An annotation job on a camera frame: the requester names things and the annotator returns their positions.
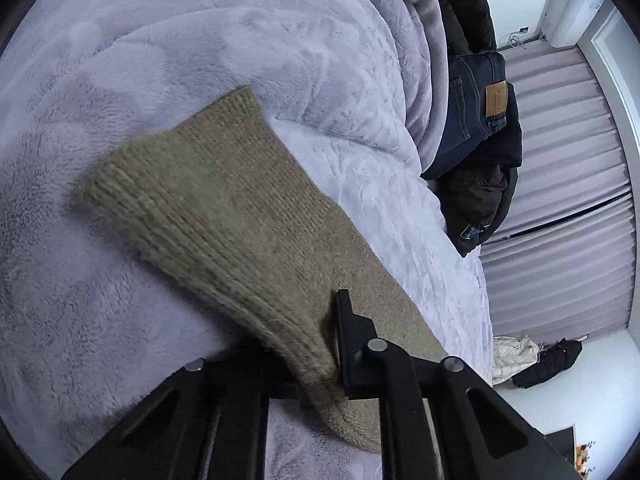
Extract orange decoration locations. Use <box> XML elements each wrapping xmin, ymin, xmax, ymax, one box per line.
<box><xmin>574</xmin><ymin>441</ymin><xmax>600</xmax><ymax>477</ymax></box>

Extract dark blue jeans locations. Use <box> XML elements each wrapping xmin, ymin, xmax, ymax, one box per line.
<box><xmin>421</xmin><ymin>51</ymin><xmax>511</xmax><ymax>180</ymax></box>

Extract white air conditioner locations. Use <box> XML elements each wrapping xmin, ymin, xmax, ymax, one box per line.
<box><xmin>539</xmin><ymin>0</ymin><xmax>617</xmax><ymax>47</ymax></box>

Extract wall-mounted television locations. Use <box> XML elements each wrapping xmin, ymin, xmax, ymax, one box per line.
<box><xmin>544</xmin><ymin>425</ymin><xmax>577</xmax><ymax>462</ymax></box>

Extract black padded jacket with label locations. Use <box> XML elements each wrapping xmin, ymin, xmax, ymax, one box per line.
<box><xmin>440</xmin><ymin>120</ymin><xmax>524</xmax><ymax>259</ymax></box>

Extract white puffer jacket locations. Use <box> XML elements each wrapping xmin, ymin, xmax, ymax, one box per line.
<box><xmin>492</xmin><ymin>335</ymin><xmax>542</xmax><ymax>386</ymax></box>

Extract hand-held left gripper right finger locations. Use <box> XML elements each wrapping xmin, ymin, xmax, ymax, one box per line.
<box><xmin>334</xmin><ymin>289</ymin><xmax>583</xmax><ymax>480</ymax></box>

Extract grey fleece blanket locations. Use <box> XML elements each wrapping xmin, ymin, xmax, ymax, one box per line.
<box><xmin>397</xmin><ymin>0</ymin><xmax>453</xmax><ymax>173</ymax></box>

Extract air conditioner cable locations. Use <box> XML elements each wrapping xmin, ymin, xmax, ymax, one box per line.
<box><xmin>499</xmin><ymin>25</ymin><xmax>545</xmax><ymax>52</ymax></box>

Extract black fleece garment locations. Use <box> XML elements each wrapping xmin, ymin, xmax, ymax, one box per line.
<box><xmin>429</xmin><ymin>0</ymin><xmax>497</xmax><ymax>58</ymax></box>

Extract lavender pleated curtain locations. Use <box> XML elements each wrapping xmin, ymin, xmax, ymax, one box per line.
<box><xmin>479</xmin><ymin>42</ymin><xmax>635</xmax><ymax>387</ymax></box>

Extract black hanging jacket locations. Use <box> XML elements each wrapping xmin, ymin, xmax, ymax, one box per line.
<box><xmin>512</xmin><ymin>338</ymin><xmax>584</xmax><ymax>390</ymax></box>

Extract brown knit sweater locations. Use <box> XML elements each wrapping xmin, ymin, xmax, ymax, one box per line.
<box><xmin>82</xmin><ymin>85</ymin><xmax>448</xmax><ymax>456</ymax></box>

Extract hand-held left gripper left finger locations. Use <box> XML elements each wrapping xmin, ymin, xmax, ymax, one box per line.
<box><xmin>60</xmin><ymin>344</ymin><xmax>302</xmax><ymax>480</ymax></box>

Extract lavender plush bed blanket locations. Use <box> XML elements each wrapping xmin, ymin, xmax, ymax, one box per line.
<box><xmin>0</xmin><ymin>0</ymin><xmax>496</xmax><ymax>480</ymax></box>

